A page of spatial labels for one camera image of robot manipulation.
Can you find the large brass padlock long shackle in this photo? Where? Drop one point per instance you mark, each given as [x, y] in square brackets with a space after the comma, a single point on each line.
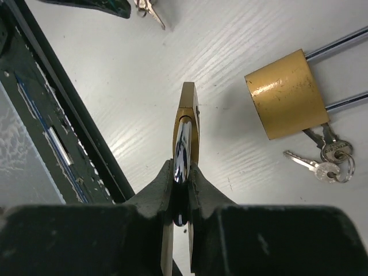
[285, 93]

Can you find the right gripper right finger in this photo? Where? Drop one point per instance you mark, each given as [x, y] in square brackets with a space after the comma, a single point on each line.
[227, 238]

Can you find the silver keys of pillow padlock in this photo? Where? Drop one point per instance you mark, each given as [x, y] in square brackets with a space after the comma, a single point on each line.
[145, 7]

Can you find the silver keys of large padlock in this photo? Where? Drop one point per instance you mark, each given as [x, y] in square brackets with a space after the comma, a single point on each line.
[337, 162]

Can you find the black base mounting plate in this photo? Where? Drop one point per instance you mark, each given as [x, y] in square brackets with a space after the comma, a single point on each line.
[51, 149]

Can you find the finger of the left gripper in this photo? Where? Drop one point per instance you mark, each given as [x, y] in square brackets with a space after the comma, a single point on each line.
[119, 8]

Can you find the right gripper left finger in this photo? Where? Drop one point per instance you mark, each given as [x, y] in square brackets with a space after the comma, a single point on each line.
[132, 238]

